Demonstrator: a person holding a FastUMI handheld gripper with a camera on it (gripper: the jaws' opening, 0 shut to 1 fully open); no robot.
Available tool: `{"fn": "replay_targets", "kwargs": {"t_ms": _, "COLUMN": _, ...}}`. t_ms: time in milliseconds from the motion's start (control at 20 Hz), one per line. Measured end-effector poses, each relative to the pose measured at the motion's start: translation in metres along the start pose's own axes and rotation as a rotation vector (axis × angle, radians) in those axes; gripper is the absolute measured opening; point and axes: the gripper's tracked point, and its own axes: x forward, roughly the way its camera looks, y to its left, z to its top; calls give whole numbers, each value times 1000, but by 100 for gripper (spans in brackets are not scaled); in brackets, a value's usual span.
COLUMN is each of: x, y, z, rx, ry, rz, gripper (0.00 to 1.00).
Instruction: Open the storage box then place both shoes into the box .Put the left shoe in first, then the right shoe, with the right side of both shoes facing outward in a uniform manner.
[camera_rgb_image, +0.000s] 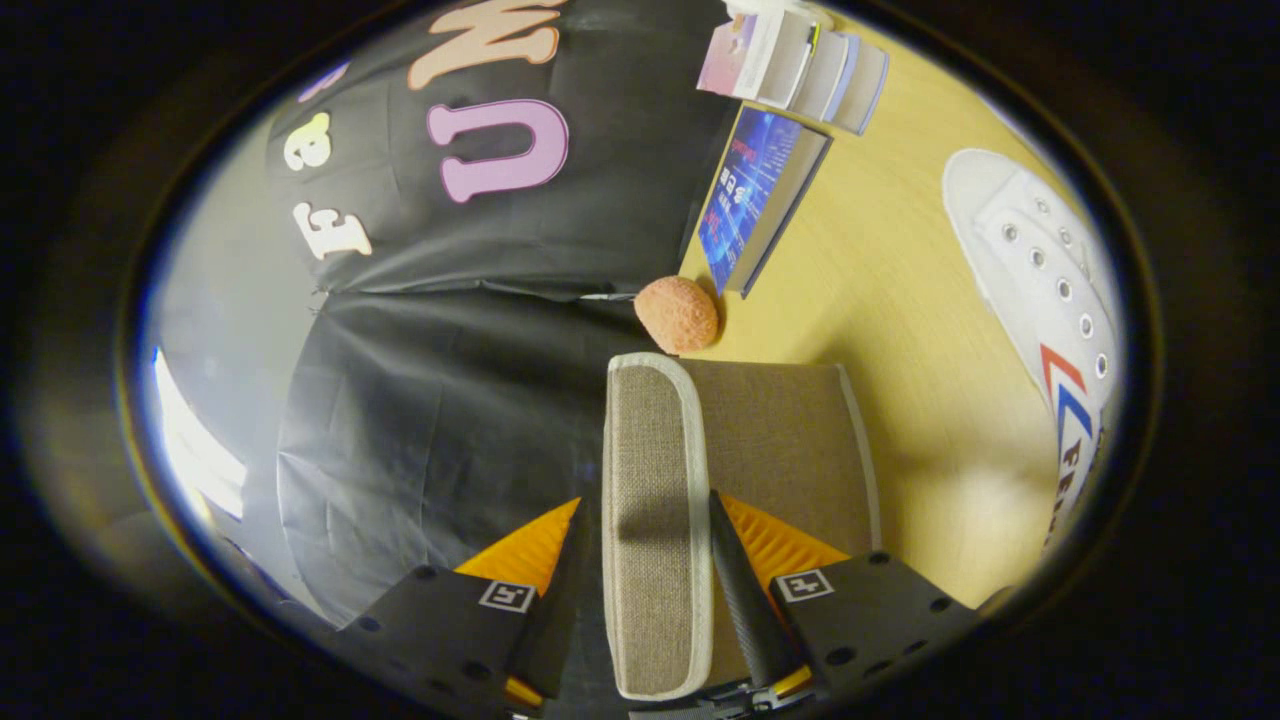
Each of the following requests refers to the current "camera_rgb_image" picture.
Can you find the pale blue cover book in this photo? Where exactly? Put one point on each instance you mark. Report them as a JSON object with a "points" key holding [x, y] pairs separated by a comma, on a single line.
{"points": [[835, 78]]}

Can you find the orange textured ball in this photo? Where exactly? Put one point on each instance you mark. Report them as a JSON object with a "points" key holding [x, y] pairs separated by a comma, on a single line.
{"points": [[677, 315]]}

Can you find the white canvas shoe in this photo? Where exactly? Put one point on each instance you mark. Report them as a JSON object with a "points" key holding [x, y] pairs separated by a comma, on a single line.
{"points": [[1040, 270]]}

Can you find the white book green edge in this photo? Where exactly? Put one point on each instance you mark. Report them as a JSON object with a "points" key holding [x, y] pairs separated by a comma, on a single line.
{"points": [[800, 65]]}

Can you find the beige fabric storage box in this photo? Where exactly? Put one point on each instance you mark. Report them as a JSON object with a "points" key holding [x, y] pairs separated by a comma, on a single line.
{"points": [[650, 480]]}

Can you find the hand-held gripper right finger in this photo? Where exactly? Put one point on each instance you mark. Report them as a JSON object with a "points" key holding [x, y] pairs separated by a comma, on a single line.
{"points": [[745, 600]]}

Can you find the grey cover book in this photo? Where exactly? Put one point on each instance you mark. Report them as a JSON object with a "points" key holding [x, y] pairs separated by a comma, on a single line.
{"points": [[865, 90]]}

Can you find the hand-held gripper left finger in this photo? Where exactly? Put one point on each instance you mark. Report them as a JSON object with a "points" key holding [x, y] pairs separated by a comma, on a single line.
{"points": [[560, 620]]}

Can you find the pink cover book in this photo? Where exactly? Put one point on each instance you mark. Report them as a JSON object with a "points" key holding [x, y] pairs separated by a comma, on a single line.
{"points": [[730, 55]]}

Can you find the white fluffy ball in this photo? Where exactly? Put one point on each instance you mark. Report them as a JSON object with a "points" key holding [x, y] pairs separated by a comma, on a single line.
{"points": [[775, 7]]}

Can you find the black backdrop cloth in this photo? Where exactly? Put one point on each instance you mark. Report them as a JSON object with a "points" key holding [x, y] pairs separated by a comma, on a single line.
{"points": [[430, 400]]}

